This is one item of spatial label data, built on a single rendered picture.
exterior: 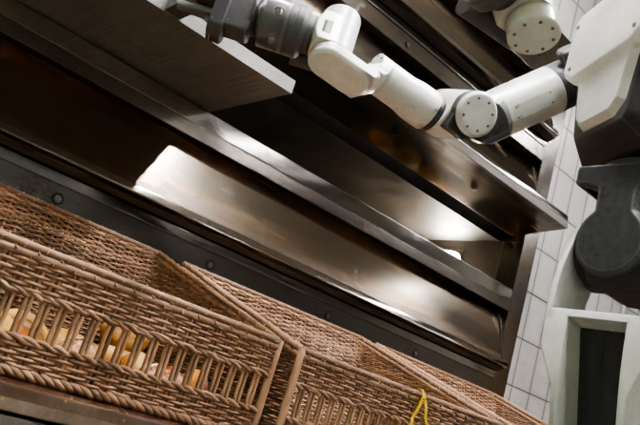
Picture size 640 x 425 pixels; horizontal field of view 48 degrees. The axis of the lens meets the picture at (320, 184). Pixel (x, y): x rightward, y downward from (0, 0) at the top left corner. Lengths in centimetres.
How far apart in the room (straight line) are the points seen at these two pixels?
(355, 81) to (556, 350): 50
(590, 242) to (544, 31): 30
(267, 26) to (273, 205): 66
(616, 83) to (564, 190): 154
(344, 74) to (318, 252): 71
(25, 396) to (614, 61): 89
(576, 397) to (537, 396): 147
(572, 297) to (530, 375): 140
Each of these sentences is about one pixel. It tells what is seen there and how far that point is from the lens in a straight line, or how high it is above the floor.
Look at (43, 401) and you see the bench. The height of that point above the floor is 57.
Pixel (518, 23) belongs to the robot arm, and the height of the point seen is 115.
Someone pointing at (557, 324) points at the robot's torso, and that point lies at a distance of 105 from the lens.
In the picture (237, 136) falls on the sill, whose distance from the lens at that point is 165.
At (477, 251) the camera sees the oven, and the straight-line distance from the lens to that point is 252.
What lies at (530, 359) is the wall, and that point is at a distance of 249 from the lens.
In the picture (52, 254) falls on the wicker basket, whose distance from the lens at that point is 93.
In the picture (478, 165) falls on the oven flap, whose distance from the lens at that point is 201.
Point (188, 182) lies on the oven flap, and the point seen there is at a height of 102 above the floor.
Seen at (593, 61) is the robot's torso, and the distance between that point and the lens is 117.
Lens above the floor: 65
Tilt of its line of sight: 17 degrees up
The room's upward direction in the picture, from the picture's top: 18 degrees clockwise
